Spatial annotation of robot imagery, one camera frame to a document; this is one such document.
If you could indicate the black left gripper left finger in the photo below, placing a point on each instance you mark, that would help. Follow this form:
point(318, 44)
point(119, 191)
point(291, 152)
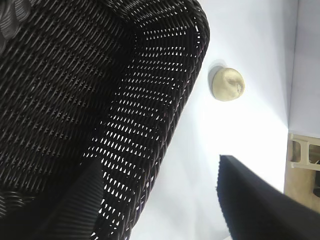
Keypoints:
point(75, 212)

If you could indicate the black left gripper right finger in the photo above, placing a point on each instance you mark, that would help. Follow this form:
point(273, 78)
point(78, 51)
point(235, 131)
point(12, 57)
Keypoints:
point(255, 212)

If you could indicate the pale yellow egg yolk pastry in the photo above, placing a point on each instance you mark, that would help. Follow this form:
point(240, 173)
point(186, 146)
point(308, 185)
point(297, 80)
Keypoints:
point(226, 85)

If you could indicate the dark brown woven basket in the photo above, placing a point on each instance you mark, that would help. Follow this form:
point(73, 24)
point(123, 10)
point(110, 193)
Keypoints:
point(62, 87)

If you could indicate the beige frame piece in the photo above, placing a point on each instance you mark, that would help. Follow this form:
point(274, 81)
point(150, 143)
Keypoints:
point(303, 152)

